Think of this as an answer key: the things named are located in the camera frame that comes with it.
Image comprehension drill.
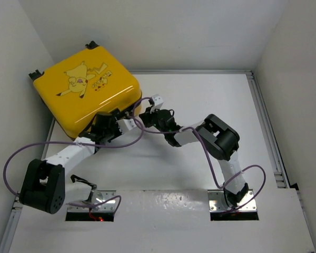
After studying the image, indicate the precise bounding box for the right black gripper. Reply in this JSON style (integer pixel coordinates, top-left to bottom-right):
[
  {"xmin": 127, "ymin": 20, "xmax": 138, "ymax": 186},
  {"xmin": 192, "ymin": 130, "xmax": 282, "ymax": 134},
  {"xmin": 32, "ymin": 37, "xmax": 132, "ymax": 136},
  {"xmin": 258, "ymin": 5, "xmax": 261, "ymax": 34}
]
[{"xmin": 140, "ymin": 105, "xmax": 168, "ymax": 135}]

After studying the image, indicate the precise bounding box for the yellow suitcase with dark lining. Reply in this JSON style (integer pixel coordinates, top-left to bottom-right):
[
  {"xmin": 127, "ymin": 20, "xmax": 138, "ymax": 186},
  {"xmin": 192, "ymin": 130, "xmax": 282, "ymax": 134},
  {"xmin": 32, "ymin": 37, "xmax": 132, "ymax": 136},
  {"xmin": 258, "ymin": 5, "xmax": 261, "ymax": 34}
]
[{"xmin": 29, "ymin": 41, "xmax": 142, "ymax": 139}]

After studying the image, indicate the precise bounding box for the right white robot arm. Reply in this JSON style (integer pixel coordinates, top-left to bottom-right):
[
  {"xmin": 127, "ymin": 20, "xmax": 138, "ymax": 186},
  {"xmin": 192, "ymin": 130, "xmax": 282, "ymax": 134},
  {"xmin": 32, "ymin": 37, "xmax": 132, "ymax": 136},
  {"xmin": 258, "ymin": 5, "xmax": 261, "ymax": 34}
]
[{"xmin": 139, "ymin": 108, "xmax": 249, "ymax": 207}]

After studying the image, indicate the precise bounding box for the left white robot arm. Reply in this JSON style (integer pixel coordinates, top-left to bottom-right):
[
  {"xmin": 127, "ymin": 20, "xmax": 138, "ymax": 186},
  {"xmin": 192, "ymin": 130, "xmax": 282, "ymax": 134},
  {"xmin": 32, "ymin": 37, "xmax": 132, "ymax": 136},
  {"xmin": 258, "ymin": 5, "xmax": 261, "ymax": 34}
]
[{"xmin": 19, "ymin": 112, "xmax": 122, "ymax": 214}]

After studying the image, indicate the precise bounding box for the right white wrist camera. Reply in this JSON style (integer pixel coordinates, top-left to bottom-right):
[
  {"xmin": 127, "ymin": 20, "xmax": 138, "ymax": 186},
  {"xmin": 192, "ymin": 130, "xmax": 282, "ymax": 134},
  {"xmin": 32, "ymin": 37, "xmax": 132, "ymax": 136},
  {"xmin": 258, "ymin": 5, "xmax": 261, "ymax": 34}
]
[{"xmin": 150, "ymin": 94, "xmax": 164, "ymax": 113}]

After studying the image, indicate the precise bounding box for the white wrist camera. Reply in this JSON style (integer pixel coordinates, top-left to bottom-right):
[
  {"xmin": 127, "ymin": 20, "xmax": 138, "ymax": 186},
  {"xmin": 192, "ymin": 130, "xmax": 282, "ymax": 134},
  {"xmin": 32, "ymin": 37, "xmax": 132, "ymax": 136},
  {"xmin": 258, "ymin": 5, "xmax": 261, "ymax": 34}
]
[
  {"xmin": 117, "ymin": 119, "xmax": 136, "ymax": 134},
  {"xmin": 150, "ymin": 94, "xmax": 164, "ymax": 113}
]

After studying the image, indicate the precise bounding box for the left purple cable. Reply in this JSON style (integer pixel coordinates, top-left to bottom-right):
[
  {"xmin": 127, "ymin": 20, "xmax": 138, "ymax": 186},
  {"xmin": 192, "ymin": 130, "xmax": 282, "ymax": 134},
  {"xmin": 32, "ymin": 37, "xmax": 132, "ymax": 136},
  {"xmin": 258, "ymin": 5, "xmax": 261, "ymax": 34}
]
[{"xmin": 3, "ymin": 110, "xmax": 145, "ymax": 209}]

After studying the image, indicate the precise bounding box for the purple cable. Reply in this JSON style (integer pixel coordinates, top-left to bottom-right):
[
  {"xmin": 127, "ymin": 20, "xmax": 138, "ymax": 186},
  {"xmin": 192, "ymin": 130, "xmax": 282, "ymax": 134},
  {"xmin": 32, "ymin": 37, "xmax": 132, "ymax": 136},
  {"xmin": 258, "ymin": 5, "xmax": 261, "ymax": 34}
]
[
  {"xmin": 3, "ymin": 110, "xmax": 145, "ymax": 209},
  {"xmin": 132, "ymin": 96, "xmax": 266, "ymax": 213}
]

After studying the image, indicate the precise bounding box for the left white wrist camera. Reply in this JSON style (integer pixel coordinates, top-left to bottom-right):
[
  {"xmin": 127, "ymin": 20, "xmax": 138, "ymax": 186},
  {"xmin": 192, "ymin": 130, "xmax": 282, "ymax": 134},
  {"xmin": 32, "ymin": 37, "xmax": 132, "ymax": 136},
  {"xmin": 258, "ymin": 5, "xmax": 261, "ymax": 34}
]
[{"xmin": 117, "ymin": 119, "xmax": 136, "ymax": 134}]

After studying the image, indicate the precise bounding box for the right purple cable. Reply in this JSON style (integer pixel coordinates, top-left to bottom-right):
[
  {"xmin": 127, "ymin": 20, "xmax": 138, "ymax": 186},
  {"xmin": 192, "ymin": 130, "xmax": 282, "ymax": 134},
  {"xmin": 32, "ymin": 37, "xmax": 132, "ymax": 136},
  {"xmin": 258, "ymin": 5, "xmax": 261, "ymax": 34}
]
[{"xmin": 132, "ymin": 96, "xmax": 266, "ymax": 213}]

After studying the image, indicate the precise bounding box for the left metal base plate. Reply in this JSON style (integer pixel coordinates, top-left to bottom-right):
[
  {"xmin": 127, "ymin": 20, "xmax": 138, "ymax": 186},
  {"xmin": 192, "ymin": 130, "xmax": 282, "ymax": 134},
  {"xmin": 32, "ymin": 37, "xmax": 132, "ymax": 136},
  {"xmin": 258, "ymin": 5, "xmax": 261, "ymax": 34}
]
[{"xmin": 67, "ymin": 190, "xmax": 119, "ymax": 213}]

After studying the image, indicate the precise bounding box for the metal base plate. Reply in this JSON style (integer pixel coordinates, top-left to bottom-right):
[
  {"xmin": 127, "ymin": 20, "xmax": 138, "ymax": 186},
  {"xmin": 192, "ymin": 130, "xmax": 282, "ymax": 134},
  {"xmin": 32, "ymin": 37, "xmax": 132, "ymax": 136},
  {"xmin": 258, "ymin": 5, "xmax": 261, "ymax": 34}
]
[
  {"xmin": 67, "ymin": 190, "xmax": 119, "ymax": 213},
  {"xmin": 208, "ymin": 190, "xmax": 257, "ymax": 213}
]

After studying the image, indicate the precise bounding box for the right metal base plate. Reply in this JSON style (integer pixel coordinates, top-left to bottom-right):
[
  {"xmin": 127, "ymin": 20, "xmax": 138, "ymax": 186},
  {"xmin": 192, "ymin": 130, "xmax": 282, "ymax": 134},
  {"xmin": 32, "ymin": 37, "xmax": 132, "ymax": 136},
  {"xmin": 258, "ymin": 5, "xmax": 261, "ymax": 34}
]
[{"xmin": 208, "ymin": 190, "xmax": 257, "ymax": 213}]

